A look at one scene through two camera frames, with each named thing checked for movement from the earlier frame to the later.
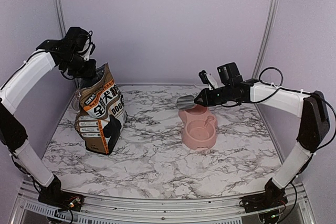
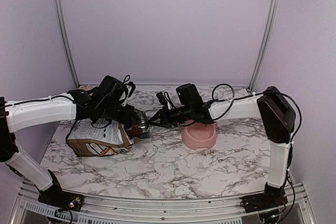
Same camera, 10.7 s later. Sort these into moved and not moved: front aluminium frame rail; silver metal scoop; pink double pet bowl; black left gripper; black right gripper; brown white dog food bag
Moved: black right gripper; brown white dog food bag; silver metal scoop; black left gripper
Not moved: front aluminium frame rail; pink double pet bowl
